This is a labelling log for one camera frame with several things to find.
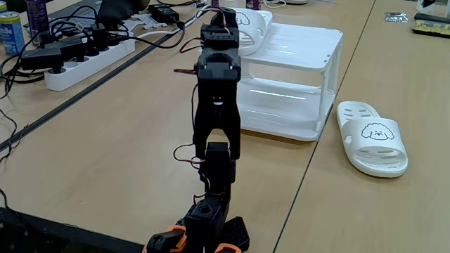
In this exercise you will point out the tall purple drink can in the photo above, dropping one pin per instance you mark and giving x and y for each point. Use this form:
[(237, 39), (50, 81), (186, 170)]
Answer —
[(38, 17)]

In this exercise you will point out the white printed plastic parts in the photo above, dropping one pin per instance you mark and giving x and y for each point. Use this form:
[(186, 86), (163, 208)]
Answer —
[(144, 21)]

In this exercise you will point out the white power strip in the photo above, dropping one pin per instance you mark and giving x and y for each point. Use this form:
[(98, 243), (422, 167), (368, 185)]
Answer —
[(88, 66)]

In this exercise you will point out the white slipper with dog print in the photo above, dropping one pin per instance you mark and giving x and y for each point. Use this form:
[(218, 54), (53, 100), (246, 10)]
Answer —
[(255, 28), (372, 140)]

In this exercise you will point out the blue drink can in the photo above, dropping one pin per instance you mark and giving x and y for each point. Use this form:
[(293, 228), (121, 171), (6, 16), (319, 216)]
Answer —
[(12, 33)]

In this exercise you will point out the yellow and black box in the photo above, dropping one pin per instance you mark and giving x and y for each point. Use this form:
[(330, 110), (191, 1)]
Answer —
[(430, 27)]

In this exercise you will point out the black board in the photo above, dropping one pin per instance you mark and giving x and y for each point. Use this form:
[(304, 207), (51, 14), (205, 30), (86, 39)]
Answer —
[(42, 235)]

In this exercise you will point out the black power brick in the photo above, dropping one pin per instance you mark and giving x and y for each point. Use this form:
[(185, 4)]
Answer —
[(163, 13)]

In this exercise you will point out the clear plastic box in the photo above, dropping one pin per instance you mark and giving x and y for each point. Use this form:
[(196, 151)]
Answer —
[(434, 6)]

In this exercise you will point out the black plug adapter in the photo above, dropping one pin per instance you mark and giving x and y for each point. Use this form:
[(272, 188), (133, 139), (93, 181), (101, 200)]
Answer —
[(68, 45), (42, 58)]

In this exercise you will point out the white plastic shoe rack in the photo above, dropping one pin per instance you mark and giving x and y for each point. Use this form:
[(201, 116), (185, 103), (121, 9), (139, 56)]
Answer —
[(299, 45)]

